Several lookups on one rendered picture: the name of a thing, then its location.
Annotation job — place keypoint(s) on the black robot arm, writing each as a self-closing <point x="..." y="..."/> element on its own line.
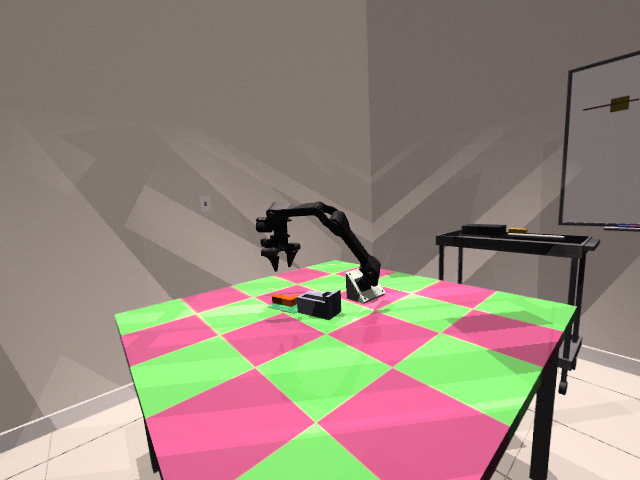
<point x="278" y="215"/>

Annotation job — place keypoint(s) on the orange block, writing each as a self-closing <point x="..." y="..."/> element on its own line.
<point x="285" y="300"/>

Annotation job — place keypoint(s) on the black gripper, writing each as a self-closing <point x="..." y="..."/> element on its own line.
<point x="280" y="242"/>

